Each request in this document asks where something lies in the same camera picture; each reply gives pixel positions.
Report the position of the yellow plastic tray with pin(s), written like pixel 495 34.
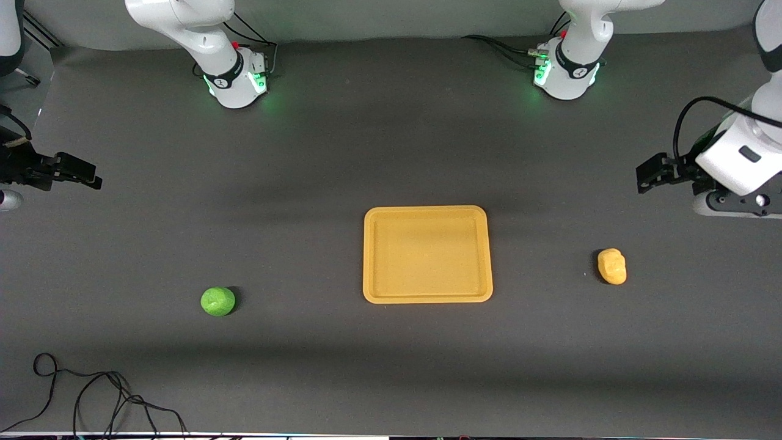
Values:
pixel 427 255

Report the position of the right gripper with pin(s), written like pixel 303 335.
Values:
pixel 18 164

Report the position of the yellow potato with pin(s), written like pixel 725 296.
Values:
pixel 612 266

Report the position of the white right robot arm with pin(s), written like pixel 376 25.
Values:
pixel 208 36

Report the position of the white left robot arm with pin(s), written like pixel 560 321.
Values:
pixel 580 43

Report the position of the green apple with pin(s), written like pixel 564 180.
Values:
pixel 217 301

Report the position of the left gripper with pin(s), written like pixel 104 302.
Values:
pixel 685 168

